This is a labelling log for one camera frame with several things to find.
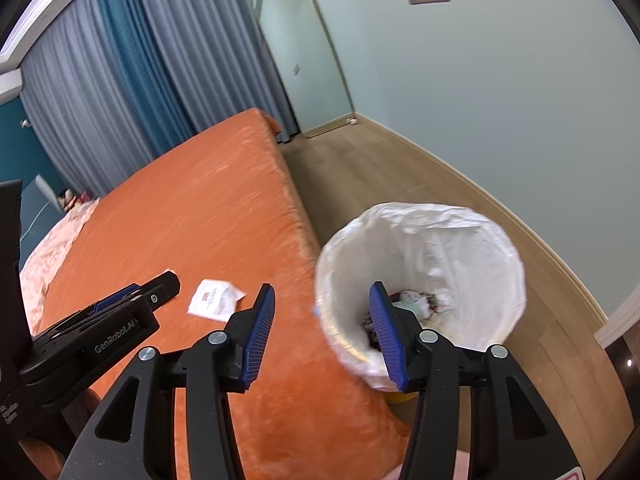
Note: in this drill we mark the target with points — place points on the yellow trash bin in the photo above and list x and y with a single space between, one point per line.
402 397

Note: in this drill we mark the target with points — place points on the orange bed cover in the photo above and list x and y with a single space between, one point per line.
200 195

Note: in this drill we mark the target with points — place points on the white-lined trash bin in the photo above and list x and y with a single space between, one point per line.
450 255

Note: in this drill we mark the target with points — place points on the dark glossy door panel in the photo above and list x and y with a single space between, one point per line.
627 357

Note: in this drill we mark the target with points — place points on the white green packet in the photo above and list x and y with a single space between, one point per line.
412 302

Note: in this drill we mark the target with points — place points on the blue curtain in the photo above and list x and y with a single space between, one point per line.
140 65

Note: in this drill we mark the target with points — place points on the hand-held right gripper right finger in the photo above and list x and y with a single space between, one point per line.
387 340

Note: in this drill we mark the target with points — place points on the white door frame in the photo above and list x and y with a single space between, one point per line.
620 320

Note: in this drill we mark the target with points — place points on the dark plush toy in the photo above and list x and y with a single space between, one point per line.
75 198

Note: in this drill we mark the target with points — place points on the brown bed frame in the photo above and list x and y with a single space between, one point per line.
65 425

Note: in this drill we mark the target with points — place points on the pink quilt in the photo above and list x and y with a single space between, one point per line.
55 245

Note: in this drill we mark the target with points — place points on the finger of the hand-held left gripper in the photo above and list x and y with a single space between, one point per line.
162 287
112 301

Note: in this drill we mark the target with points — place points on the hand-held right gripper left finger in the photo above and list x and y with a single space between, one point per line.
257 340

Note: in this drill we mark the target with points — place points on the teal bedside cabinet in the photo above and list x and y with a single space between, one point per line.
40 210

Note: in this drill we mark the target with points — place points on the gold framed standing mirror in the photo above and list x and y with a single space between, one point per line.
305 60

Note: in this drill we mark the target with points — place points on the grey curtain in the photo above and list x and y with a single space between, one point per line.
85 110
215 45

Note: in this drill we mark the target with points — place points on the white paper packet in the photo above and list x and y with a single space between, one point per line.
215 301

